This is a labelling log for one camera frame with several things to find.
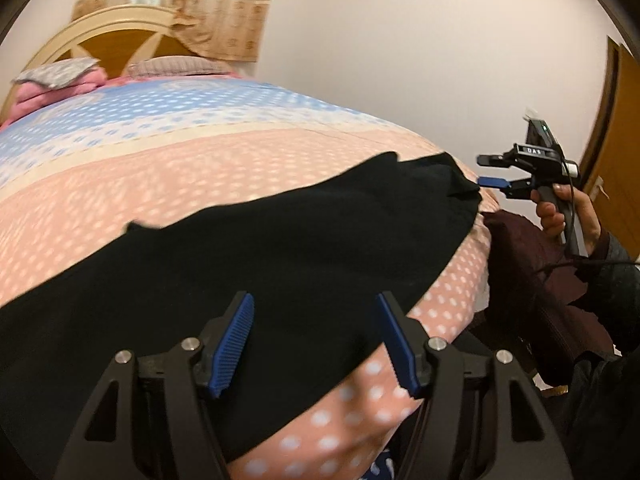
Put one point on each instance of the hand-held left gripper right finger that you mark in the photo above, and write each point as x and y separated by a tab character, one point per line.
400	350

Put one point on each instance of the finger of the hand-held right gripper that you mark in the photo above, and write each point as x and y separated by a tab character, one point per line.
495	160
492	181

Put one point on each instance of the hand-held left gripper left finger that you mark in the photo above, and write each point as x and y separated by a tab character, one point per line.
232	345

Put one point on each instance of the black pants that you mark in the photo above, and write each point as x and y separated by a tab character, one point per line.
275	250

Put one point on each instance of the person's right forearm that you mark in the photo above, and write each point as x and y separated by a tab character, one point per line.
612	280

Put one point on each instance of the person's right hand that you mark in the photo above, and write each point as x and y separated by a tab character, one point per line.
585	215

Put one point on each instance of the brown wooden door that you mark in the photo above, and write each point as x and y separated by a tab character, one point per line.
612	135

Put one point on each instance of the person's maroon garment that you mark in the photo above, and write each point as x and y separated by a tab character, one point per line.
530	270

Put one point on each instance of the dark blue dotted cloth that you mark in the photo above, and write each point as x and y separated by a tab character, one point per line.
380	467

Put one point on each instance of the polka dot bedspread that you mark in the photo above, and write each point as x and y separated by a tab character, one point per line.
200	160

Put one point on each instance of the striped pillow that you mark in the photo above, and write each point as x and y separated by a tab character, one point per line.
175	65

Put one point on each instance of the pink folded blanket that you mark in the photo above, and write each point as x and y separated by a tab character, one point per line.
45	94

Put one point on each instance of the cream wooden headboard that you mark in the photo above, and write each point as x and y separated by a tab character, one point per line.
120	47

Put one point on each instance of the beige patterned window curtain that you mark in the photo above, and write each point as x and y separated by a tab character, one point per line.
210	10

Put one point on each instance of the grey patterned pillow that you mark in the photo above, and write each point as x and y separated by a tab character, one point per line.
55	71

